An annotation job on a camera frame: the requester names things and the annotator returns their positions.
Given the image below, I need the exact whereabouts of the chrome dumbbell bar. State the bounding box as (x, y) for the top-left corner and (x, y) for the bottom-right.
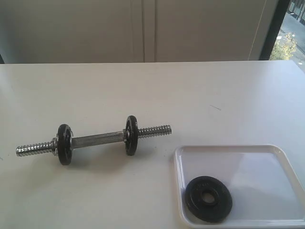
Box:
(16, 125), (172, 157)

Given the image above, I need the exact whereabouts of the chrome spin lock nut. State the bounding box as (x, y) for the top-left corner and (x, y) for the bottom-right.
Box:
(51, 136), (58, 156)

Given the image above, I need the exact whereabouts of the white plastic tray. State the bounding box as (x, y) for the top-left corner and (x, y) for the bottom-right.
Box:
(174, 145), (305, 229)

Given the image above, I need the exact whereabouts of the black window frame post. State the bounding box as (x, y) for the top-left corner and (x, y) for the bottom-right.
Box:
(259, 0), (290, 61)

